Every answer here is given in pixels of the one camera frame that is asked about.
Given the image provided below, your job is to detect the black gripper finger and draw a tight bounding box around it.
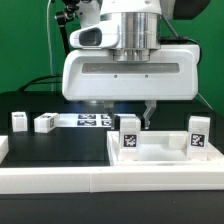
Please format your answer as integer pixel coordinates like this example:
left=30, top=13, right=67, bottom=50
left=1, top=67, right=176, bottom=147
left=142, top=100, right=157, bottom=129
left=104, top=101, right=120, bottom=130

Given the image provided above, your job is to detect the white square table top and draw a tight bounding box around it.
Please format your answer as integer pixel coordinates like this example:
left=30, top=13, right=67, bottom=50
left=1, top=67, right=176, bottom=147
left=107, top=131, right=224, bottom=166

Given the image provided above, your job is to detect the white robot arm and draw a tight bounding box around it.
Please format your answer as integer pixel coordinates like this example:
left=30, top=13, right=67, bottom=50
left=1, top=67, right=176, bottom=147
left=62, top=0, right=211, bottom=123

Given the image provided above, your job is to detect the white sheet with tags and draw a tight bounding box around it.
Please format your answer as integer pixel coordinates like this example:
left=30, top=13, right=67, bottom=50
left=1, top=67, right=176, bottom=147
left=54, top=113, right=142, bottom=129

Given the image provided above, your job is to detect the white front fence bar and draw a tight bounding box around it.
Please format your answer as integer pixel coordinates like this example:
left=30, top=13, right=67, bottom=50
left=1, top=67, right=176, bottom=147
left=0, top=166, right=224, bottom=194

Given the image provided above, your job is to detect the white fence bar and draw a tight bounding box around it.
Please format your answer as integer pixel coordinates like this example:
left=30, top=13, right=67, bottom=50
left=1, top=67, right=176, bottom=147
left=0, top=166, right=224, bottom=194
left=0, top=136, right=9, bottom=163

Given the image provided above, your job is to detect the white left fence bar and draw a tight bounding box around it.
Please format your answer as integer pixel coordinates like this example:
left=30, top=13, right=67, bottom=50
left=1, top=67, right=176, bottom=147
left=0, top=136, right=9, bottom=163

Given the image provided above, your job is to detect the black cable bundle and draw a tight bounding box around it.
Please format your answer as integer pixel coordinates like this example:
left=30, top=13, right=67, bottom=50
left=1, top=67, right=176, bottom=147
left=17, top=74, right=64, bottom=93

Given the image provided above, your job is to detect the thin white cable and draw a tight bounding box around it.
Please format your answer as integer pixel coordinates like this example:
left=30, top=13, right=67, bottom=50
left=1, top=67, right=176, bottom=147
left=46, top=0, right=55, bottom=92

